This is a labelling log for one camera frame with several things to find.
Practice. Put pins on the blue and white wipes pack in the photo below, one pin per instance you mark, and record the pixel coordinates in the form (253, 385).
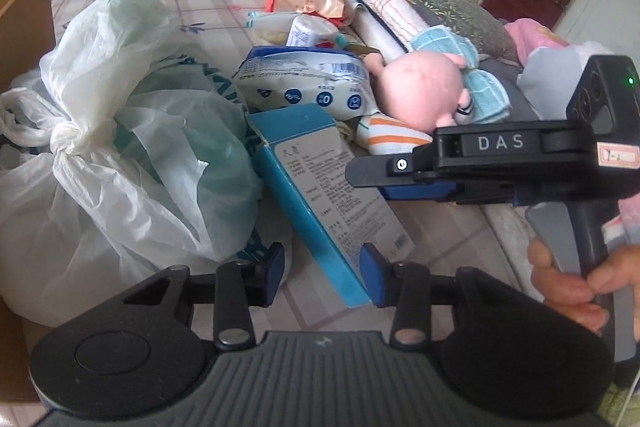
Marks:
(300, 77)

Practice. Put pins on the pink cloth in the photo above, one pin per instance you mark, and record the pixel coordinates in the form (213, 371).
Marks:
(530, 37)

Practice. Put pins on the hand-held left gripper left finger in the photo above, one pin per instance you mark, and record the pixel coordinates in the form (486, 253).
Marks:
(274, 269)

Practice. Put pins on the white knotted plastic bag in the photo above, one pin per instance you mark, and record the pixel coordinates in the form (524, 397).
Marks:
(140, 57)

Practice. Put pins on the small white blue packet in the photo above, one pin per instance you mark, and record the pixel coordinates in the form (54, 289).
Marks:
(310, 32)

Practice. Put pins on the dark grey cloth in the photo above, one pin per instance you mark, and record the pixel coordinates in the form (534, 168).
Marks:
(510, 92)

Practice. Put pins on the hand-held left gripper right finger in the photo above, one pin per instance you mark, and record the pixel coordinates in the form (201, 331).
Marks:
(372, 276)

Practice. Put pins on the printed cardboard box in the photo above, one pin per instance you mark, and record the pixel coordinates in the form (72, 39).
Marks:
(25, 22)

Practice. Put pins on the blue carton with text panel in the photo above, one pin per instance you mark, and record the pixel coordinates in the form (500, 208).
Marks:
(320, 187)

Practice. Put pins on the person's right hand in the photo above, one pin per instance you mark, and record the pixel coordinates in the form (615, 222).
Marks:
(560, 292)

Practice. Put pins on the teal checked towel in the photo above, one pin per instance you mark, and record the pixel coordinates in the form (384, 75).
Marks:
(487, 94)

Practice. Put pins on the orange striped sock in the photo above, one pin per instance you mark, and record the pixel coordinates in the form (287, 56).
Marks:
(390, 134)

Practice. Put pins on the translucent white plastic bag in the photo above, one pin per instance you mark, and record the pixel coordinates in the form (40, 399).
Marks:
(75, 227)

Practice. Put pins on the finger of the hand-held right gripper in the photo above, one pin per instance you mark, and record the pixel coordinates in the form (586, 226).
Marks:
(380, 169)
(420, 193)

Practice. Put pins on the pale blue cloth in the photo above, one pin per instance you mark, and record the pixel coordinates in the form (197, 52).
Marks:
(545, 72)

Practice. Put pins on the grey floral pillow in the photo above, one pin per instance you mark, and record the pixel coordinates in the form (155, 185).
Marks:
(450, 2)

